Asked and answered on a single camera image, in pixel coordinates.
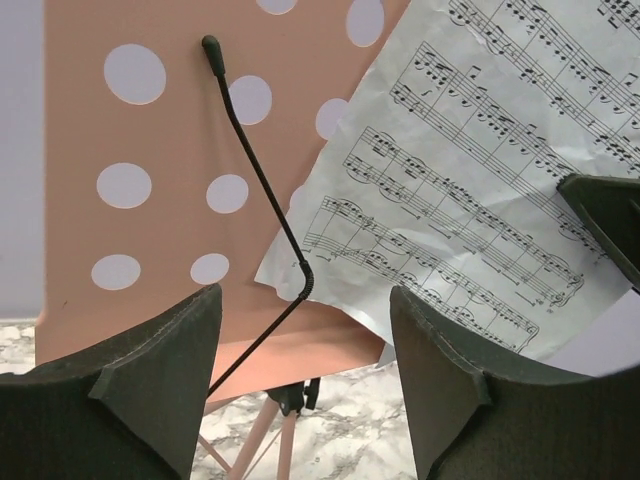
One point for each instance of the pink music stand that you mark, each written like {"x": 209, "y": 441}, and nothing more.
{"x": 148, "y": 192}

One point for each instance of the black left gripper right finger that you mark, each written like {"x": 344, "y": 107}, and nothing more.
{"x": 477, "y": 410}

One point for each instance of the sheet music page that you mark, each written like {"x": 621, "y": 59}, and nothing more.
{"x": 441, "y": 176}

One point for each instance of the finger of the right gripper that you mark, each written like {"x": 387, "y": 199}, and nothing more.
{"x": 609, "y": 209}

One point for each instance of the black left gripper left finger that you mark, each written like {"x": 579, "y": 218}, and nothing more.
{"x": 128, "y": 407}

